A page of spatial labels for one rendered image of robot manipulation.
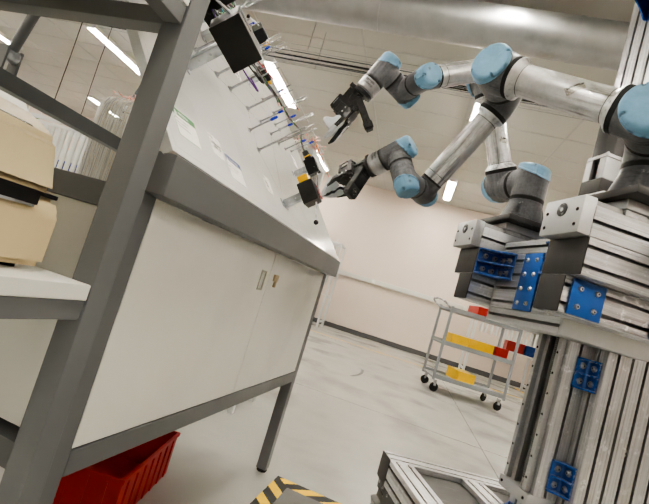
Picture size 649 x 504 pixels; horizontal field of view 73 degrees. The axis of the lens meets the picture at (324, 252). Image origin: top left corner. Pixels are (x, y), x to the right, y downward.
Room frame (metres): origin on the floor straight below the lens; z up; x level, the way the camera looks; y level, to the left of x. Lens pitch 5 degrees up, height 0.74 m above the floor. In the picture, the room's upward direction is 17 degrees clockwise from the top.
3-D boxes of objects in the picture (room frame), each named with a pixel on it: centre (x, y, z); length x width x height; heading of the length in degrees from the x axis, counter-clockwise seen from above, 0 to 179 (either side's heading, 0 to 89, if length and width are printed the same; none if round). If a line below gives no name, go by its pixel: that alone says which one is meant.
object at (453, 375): (5.24, -1.94, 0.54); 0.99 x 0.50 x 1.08; 89
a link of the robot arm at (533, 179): (1.55, -0.65, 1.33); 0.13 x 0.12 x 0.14; 21
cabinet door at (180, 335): (0.95, 0.21, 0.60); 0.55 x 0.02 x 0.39; 164
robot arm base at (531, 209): (1.54, -0.65, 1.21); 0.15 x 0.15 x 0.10
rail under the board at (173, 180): (1.21, 0.11, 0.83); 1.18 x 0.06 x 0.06; 164
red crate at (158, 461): (1.34, 0.44, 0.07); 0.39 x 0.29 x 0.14; 176
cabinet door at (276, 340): (1.48, 0.05, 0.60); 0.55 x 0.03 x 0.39; 164
